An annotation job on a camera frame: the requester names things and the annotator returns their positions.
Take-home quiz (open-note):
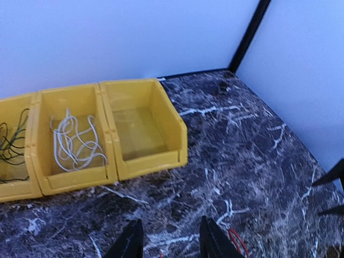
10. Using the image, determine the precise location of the right yellow plastic bin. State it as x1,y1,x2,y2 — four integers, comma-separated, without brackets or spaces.
99,78,188,181

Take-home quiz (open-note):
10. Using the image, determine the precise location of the right black frame post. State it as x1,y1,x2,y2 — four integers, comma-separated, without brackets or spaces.
228,0,271,74

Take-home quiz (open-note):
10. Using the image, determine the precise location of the black wire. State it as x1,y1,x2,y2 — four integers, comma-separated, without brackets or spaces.
0,122,27,167

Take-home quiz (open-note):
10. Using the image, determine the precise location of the green wire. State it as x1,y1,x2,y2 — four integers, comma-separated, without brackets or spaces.
0,108,30,183

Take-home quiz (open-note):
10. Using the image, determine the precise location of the middle yellow plastic bin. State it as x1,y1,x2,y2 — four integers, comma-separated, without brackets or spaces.
31,83,118,195

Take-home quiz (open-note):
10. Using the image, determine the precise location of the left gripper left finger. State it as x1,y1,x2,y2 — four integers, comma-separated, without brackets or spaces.
103,219,144,258

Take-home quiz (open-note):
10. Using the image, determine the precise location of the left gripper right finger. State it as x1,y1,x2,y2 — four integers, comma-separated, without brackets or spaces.
199,216,243,258

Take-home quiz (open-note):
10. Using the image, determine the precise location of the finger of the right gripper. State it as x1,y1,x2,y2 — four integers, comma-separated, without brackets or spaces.
313,158,344,187
318,205,344,216

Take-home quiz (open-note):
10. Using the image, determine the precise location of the left yellow plastic bin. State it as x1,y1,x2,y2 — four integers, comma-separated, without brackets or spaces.
1,93,42,203

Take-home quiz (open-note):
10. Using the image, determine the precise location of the yellow plastic bin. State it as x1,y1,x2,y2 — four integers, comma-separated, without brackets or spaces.
31,83,118,195
1,93,42,203
99,78,188,181

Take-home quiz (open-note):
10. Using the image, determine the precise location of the red wire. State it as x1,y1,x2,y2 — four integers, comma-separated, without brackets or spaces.
227,228,250,258

